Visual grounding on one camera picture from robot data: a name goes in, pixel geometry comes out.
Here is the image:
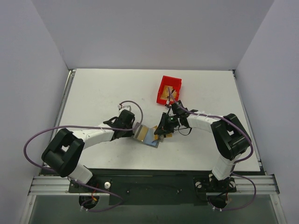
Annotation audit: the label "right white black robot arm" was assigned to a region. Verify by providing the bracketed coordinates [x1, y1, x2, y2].
[154, 101, 253, 191]

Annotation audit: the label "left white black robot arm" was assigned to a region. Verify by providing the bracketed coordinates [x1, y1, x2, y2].
[41, 109, 135, 192]

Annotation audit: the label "aluminium table frame rail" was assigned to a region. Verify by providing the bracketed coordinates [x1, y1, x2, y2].
[20, 69, 76, 224]

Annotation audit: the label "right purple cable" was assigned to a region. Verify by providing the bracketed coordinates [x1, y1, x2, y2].
[167, 87, 257, 212]

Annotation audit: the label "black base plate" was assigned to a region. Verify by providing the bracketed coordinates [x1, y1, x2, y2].
[67, 168, 236, 206]

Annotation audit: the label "grey card holder wallet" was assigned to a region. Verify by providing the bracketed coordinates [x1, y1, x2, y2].
[132, 122, 161, 148]

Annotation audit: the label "gold cards in bin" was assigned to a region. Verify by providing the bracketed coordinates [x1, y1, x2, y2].
[160, 85, 177, 101]

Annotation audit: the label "red plastic bin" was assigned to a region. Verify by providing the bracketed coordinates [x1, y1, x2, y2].
[156, 76, 182, 105]

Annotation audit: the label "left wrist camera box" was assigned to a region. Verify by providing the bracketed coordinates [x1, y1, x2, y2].
[118, 104, 132, 113]

